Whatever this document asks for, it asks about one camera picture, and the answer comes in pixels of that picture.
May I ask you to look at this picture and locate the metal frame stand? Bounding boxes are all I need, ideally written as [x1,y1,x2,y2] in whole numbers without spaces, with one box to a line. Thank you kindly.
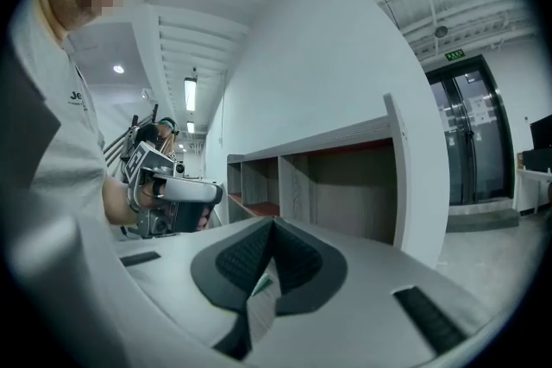
[102,101,160,178]

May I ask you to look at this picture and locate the black glass double door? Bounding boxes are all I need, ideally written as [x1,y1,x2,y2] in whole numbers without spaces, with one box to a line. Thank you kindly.
[423,54,518,207]

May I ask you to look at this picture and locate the long ceiling strip light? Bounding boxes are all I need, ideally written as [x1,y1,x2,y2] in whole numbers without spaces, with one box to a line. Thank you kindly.
[184,76,198,112]

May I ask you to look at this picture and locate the person's left hand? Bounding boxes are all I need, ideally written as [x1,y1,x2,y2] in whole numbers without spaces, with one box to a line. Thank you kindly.
[128,178,167,212]

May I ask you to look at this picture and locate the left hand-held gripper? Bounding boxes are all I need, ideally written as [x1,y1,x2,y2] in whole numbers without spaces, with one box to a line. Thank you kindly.
[122,141,224,239]

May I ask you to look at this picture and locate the black monitor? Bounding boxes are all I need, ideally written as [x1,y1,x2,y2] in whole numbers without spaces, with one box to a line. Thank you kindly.
[529,114,552,163]

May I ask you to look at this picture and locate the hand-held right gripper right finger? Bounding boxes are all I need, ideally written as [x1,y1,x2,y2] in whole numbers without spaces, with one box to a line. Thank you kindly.
[270,217,348,316]

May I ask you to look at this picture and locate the person's left forearm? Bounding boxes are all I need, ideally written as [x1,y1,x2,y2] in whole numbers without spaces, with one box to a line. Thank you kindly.
[103,175,140,228]

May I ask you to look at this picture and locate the person's grey t-shirt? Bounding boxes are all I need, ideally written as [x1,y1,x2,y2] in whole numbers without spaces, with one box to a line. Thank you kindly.
[8,0,109,232]

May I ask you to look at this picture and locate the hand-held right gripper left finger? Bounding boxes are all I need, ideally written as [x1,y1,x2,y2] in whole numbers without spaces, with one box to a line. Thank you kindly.
[191,217,276,361]

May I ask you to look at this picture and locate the white desk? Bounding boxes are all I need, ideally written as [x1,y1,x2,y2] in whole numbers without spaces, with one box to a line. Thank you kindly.
[514,166,552,217]

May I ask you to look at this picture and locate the grey door step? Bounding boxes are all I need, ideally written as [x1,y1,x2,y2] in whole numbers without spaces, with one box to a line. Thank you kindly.
[445,208,520,234]

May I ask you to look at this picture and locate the ceiling pipes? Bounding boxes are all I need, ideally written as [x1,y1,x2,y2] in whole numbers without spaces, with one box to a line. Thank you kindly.
[374,0,536,53]

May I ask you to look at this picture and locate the grey wooden shelf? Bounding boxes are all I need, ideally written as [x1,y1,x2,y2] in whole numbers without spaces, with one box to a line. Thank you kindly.
[226,92,411,259]

